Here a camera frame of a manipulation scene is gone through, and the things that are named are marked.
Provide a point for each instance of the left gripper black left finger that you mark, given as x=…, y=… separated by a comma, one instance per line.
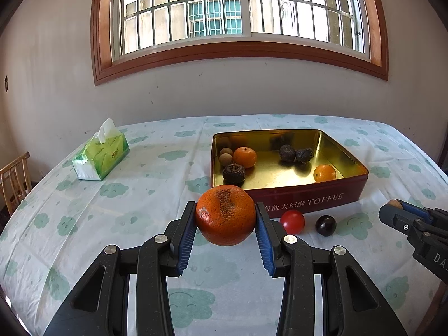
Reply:
x=98, y=303

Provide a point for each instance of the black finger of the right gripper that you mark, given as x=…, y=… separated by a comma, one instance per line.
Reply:
x=399, y=219
x=415, y=210

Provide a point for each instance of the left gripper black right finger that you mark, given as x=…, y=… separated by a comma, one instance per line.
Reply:
x=352, y=303

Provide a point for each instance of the brown longan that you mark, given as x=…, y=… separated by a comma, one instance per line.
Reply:
x=226, y=151
x=395, y=203
x=225, y=159

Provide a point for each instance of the dark purple plum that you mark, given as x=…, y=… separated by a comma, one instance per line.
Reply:
x=325, y=225

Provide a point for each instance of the red cherry tomato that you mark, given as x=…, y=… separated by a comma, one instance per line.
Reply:
x=293, y=221

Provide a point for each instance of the dark wrinkled passion fruit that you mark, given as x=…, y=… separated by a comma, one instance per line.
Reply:
x=304, y=155

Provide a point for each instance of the large orange mandarin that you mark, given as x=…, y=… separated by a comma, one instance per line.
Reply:
x=225, y=215

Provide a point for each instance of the bright orange in tin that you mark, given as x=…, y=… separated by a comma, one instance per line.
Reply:
x=323, y=173

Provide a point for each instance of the red gold toffee tin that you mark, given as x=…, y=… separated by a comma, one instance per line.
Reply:
x=281, y=186

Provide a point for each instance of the dark passion fruit back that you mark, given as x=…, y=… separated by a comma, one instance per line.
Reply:
x=287, y=154

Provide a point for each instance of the wooden chair left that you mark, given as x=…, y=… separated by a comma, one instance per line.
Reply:
x=15, y=182

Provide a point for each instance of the green tissue pack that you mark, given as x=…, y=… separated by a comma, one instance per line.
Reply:
x=107, y=147

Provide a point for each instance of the small mandarin in tin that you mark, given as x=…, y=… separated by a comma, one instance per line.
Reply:
x=245, y=156

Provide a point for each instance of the dark passion fruit front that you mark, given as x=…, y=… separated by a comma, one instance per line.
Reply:
x=234, y=174

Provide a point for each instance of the wooden framed barred window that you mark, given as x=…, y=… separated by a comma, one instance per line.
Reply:
x=128, y=36

